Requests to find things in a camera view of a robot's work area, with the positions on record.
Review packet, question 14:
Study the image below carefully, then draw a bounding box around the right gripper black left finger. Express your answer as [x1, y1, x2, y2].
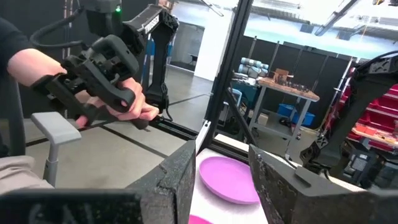
[126, 139, 197, 224]

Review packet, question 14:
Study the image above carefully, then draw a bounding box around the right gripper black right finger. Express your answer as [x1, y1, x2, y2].
[248, 144, 371, 224]

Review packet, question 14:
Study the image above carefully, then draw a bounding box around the pink plastic plate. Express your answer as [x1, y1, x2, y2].
[188, 214, 215, 224]

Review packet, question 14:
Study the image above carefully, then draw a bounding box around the purple plastic plate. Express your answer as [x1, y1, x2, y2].
[198, 156, 261, 205]

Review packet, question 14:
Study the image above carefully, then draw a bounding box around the person's forearm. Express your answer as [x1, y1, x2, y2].
[6, 57, 68, 88]

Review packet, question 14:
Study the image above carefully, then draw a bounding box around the blue storage bin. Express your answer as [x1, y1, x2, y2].
[277, 103, 297, 118]
[292, 110, 316, 127]

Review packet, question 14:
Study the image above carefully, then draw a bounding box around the person's hand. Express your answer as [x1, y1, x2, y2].
[75, 77, 160, 128]

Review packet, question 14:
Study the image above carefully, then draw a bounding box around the workbench with wooden top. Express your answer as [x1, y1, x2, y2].
[248, 77, 321, 156]

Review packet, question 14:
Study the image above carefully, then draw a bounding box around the teal cabinet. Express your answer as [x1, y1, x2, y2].
[231, 79, 262, 110]

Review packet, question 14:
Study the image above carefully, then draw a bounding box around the small wooden box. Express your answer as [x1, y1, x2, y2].
[273, 68, 295, 85]

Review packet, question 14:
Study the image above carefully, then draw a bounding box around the red bin rack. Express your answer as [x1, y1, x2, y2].
[338, 82, 398, 151]

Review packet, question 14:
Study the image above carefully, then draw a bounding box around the person's leg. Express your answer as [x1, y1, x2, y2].
[0, 155, 55, 195]

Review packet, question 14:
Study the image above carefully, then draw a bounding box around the black aluminium table frame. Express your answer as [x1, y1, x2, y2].
[149, 0, 254, 163]

